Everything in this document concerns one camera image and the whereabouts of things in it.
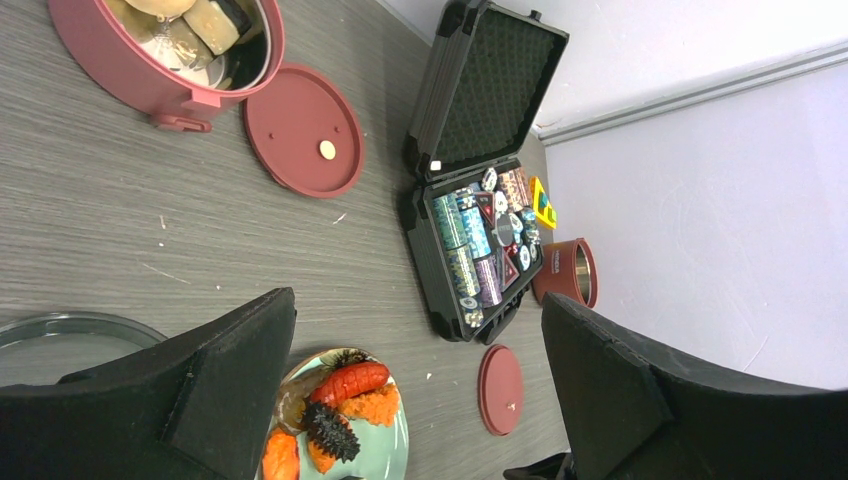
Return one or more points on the orange food piece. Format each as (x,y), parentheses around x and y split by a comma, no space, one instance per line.
(378,407)

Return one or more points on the black spiky sea cucumber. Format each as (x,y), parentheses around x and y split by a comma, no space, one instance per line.
(330,432)

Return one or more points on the light green ceramic plate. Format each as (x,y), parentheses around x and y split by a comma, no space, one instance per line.
(288,454)

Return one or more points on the black poker chip case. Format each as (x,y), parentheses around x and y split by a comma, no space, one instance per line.
(469,222)

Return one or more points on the red lunch box lid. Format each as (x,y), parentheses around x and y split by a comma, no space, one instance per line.
(500,390)
(306,133)

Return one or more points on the yellow triangular toy block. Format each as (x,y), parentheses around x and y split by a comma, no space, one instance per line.
(541,204)

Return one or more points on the red sea cucumber toy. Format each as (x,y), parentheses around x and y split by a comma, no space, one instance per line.
(350,381)

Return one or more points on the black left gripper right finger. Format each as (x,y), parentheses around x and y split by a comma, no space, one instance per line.
(636,408)

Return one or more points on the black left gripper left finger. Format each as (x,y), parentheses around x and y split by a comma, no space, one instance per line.
(196,406)

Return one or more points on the red lunch box with food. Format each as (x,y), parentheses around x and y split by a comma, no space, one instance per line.
(180,62)

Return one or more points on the red steel-lined lunch box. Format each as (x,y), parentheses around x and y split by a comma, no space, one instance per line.
(568,269)

